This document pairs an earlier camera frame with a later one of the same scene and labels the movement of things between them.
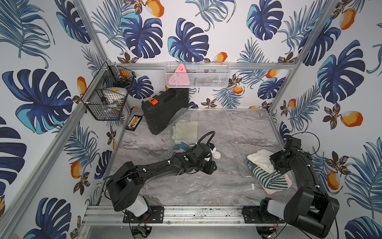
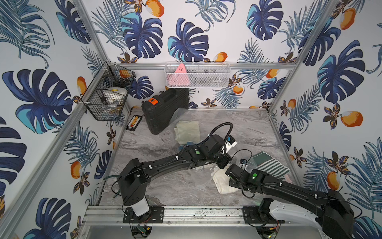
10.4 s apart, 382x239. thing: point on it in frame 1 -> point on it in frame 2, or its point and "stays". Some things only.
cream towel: [185, 130] stays
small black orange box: [134, 123] stays
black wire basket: [104, 98] stays
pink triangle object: [180, 77] stays
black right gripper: [272, 159] -> [232, 184]
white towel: [261, 159] -> [221, 180]
